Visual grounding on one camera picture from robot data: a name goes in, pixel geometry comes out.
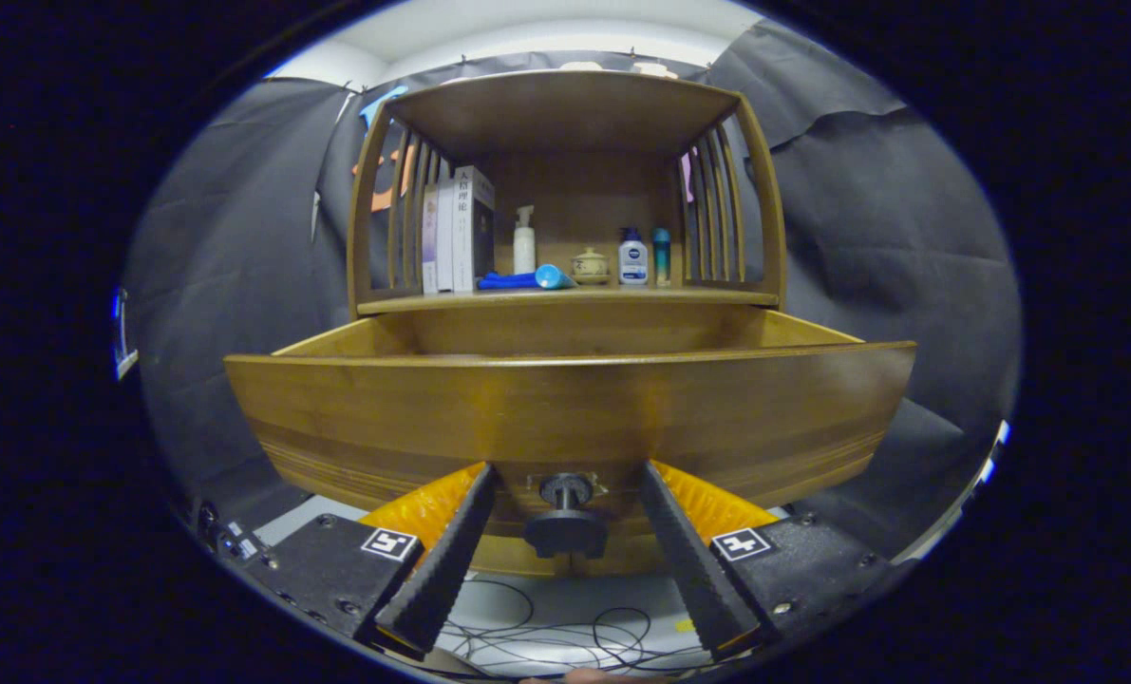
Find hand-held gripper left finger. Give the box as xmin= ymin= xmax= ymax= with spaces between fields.
xmin=228 ymin=462 xmax=501 ymax=661

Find black box with stickers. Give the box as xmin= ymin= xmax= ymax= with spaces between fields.
xmin=218 ymin=518 xmax=270 ymax=563

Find black floor cables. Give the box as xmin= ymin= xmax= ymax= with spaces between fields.
xmin=437 ymin=575 xmax=718 ymax=680

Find thin purple book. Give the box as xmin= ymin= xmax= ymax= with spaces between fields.
xmin=421 ymin=183 xmax=441 ymax=295

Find beige lidded teacup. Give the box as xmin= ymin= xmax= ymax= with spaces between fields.
xmin=570 ymin=248 xmax=612 ymax=285

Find white lotion bottle blue cap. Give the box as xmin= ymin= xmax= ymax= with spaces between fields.
xmin=618 ymin=227 xmax=650 ymax=286

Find wooden drawer with black knob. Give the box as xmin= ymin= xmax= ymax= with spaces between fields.
xmin=224 ymin=306 xmax=917 ymax=561

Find thin white book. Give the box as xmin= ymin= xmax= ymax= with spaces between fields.
xmin=436 ymin=180 xmax=457 ymax=293

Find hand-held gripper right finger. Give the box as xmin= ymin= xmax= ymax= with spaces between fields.
xmin=639 ymin=460 xmax=894 ymax=661

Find wooden cabinet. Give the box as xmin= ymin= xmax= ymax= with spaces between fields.
xmin=347 ymin=69 xmax=789 ymax=578

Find white book with dark cover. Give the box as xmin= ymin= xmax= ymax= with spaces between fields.
xmin=452 ymin=165 xmax=497 ymax=293

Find white pump bottle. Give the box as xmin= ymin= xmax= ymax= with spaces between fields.
xmin=513 ymin=205 xmax=537 ymax=276

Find wooden countertop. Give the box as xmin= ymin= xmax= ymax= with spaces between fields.
xmin=356 ymin=280 xmax=780 ymax=316

